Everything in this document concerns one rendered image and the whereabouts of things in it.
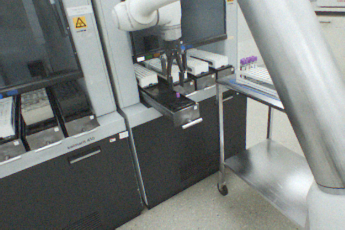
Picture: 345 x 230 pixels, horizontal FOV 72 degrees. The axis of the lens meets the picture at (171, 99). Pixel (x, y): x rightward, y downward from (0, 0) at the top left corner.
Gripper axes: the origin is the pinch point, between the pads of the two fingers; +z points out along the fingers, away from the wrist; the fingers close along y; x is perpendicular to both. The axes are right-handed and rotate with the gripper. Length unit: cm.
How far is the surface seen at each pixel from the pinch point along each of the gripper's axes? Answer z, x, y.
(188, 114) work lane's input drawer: 10.7, 13.5, 3.3
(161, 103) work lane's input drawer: 7.7, 1.1, 10.1
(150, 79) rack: 3.7, -21.6, 3.6
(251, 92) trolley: 6.0, 23.6, -24.5
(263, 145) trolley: 60, 7, -57
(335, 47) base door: 38, -41, -225
